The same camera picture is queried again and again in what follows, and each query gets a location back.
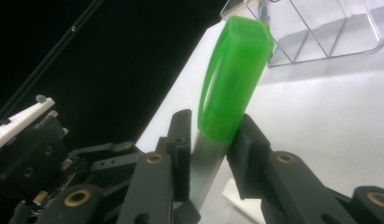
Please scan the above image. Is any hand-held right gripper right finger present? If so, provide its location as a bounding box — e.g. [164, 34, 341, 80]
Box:
[226, 113, 272, 200]

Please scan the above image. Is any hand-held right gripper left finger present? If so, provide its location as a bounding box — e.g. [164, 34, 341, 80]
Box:
[165, 108, 193, 203]

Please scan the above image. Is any green highlighter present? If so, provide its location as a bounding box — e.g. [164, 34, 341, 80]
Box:
[189, 16, 276, 213]

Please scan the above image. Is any clear acrylic organizer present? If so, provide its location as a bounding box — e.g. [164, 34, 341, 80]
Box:
[220, 0, 384, 68]

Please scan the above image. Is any black metal stand pole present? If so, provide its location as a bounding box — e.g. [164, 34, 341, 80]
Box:
[0, 0, 105, 123]

